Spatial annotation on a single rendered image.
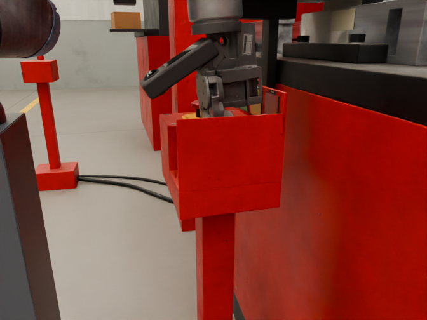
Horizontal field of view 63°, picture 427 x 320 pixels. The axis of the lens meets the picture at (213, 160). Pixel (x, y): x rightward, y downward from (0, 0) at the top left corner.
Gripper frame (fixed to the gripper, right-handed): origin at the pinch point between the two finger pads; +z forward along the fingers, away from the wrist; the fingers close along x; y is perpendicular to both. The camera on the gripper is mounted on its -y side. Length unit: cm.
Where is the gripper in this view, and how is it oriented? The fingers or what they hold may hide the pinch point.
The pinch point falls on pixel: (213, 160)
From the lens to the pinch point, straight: 55.3
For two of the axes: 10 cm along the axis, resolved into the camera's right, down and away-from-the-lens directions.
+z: 0.8, 9.4, 3.4
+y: 9.6, -1.7, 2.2
